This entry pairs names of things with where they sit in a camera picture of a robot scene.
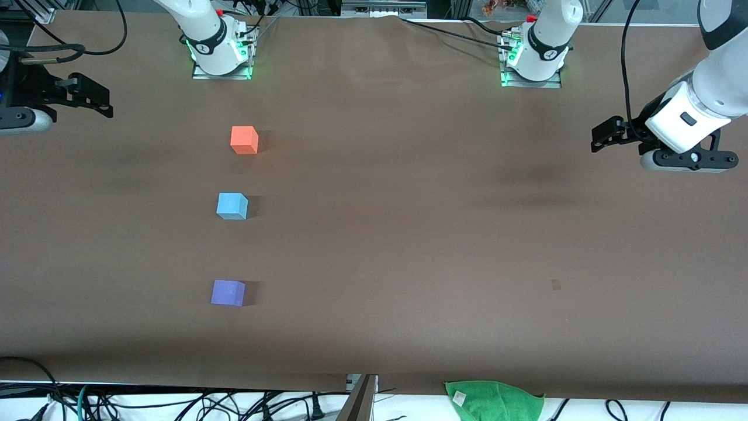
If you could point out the aluminium frame bracket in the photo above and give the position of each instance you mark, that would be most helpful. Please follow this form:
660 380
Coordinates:
45 14

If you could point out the light blue foam block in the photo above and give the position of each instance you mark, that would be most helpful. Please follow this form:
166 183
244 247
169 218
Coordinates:
231 204

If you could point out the aluminium frame post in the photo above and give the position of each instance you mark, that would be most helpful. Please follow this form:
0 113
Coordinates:
359 403

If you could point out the green cloth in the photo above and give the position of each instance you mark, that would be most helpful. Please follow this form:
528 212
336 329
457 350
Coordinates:
497 403

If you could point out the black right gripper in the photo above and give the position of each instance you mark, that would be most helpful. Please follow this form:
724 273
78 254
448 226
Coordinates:
32 88

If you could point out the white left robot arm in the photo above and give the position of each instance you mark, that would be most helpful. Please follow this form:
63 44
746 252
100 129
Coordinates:
549 35

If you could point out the orange foam block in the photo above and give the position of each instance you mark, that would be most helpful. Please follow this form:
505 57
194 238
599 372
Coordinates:
242 139

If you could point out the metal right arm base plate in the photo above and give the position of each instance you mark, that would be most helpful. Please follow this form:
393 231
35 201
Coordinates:
250 70

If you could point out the purple foam block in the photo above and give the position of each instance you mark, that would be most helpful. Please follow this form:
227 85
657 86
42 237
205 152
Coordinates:
227 292

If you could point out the aluminium frame crossbar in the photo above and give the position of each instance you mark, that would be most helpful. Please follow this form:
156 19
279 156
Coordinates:
383 7

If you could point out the brown table cover sheet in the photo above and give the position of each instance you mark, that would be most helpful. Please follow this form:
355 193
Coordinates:
409 292

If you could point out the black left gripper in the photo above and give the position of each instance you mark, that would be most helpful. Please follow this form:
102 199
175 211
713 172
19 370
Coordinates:
633 130

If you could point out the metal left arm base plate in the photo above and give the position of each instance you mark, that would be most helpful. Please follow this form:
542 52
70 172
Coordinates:
508 82

